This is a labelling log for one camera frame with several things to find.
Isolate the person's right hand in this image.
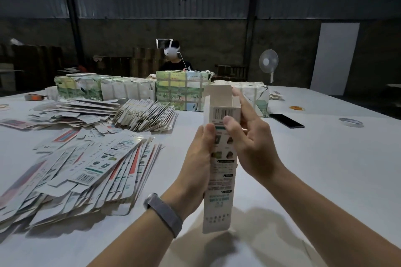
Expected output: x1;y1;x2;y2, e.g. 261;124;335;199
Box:
222;86;286;186

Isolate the person's left hand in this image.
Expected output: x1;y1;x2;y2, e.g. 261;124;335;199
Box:
162;123;217;221

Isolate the white toothbrush carton box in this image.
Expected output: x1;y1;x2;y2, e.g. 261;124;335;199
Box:
202;83;243;234

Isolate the fanned stack of white cartons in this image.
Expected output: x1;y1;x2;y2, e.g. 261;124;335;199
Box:
113;99;179;133

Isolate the pile of cartons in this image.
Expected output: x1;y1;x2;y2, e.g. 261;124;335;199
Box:
0;98;162;234

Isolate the person's right forearm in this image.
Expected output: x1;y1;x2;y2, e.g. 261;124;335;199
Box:
263;166;401;267

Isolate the person's left forearm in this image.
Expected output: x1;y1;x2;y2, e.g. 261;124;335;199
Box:
88;210;176;267

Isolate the black smartphone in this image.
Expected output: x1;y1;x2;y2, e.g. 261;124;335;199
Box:
269;113;305;129

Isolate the grey band wristwatch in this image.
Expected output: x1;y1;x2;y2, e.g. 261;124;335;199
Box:
143;192;184;239

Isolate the dark wooden chair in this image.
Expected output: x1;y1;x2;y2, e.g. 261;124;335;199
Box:
214;65;248;81

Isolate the white standing fan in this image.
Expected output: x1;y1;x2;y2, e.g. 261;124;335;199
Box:
259;48;280;84

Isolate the white tape roll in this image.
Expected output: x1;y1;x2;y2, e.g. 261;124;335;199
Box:
339;117;364;128

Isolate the green printed wrapped bundle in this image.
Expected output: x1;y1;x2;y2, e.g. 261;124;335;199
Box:
155;70;214;112

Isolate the white board panel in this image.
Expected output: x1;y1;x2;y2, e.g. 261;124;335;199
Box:
310;22;360;96

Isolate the stack of brown cartons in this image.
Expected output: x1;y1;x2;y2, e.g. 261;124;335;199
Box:
128;46;164;78

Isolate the row of white wrapped bundles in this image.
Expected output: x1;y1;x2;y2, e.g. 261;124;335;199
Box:
54;73;157;102

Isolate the cluttered side table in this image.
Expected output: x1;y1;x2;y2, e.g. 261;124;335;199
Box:
387;82;401;109

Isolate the small red tape roll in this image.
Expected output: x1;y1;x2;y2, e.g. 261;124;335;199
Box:
24;92;48;102

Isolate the white strapped wrapped bundle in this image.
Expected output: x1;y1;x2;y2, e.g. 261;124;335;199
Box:
212;80;270;118

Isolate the white head-mounted camera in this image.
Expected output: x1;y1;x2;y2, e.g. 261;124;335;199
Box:
157;38;181;60

